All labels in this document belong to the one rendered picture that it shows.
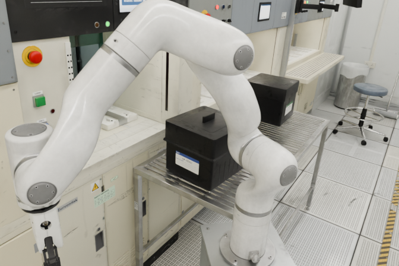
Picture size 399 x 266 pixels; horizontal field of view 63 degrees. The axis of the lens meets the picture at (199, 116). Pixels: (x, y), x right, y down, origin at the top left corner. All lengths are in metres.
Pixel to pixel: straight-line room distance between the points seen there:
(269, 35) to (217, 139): 1.75
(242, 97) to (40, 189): 0.48
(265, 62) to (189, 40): 2.34
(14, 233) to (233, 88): 0.94
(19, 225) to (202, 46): 0.97
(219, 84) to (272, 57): 2.17
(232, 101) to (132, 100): 1.17
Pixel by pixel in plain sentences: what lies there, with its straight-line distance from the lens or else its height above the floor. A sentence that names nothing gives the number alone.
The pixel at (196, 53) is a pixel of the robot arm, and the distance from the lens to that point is 0.67.
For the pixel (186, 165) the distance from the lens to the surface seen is 1.48.
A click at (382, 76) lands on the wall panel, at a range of 5.49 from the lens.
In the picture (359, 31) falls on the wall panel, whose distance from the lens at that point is 5.45.
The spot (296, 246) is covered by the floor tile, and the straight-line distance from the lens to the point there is 2.44.
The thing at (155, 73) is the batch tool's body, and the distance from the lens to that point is 1.74.
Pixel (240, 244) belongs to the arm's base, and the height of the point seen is 0.82.
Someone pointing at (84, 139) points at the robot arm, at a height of 1.33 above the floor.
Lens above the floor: 1.60
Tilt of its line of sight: 23 degrees down
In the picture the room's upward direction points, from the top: 3 degrees clockwise
